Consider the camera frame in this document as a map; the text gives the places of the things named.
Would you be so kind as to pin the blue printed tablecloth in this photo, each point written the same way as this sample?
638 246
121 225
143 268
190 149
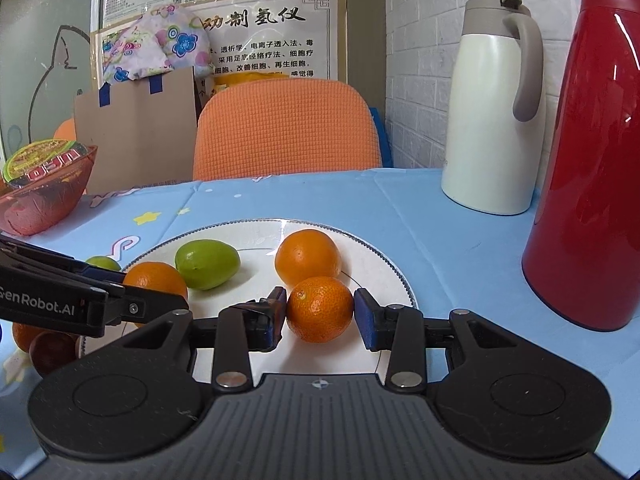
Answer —
450 260

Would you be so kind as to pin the green lidded snack cup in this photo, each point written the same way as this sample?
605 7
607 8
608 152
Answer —
42 157

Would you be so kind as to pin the framed text wall poster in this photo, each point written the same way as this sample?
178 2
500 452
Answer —
280 35

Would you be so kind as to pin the yellow plastic bag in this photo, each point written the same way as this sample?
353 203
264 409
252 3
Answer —
250 81

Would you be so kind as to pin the white thermos jug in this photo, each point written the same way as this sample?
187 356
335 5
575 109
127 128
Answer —
487 120

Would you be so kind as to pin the red plastic bowl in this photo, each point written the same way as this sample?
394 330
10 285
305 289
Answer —
40 205

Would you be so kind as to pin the small orange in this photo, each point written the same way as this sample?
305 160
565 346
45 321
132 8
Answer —
320 310

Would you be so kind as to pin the green mango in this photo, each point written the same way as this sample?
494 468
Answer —
207 265

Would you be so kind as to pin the orange with green stem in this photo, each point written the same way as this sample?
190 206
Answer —
22 337

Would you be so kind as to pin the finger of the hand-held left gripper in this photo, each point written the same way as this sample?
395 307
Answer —
150 307
107 278

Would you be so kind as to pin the orange chair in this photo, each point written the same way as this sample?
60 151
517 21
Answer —
285 130
64 130

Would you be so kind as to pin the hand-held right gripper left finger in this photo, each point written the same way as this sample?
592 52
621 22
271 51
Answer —
278 317

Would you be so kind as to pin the cardboard box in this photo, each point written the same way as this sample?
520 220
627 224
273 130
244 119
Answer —
135 135

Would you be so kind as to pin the small green fruit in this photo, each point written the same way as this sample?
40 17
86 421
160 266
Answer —
102 263

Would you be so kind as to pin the white round plate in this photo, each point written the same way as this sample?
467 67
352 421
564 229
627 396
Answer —
250 240

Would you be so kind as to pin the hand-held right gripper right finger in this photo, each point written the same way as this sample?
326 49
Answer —
364 321

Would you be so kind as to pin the large orange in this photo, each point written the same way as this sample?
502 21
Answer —
307 257

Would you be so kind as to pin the red thermos flask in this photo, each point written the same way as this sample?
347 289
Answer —
590 160

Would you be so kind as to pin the orange chair back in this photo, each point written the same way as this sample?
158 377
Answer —
285 130

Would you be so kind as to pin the dark red plum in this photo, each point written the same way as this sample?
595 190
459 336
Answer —
52 352

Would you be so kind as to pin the floral cloth bag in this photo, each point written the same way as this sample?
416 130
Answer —
160 42

